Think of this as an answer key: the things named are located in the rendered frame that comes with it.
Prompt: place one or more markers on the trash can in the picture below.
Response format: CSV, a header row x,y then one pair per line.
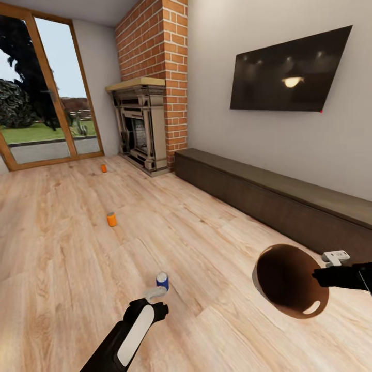
x,y
283,275

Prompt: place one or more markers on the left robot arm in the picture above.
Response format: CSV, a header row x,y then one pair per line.
x,y
116,352

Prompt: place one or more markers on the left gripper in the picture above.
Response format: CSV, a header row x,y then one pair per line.
x,y
160,311

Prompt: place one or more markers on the wall mounted tv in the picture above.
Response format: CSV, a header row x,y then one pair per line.
x,y
290,76

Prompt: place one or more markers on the wood fireplace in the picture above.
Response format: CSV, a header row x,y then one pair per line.
x,y
140,116

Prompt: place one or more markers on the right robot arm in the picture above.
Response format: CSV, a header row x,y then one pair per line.
x,y
357,276

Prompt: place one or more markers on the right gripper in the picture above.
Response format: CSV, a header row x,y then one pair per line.
x,y
332,276

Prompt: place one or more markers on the countertop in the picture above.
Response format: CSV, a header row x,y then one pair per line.
x,y
136,81

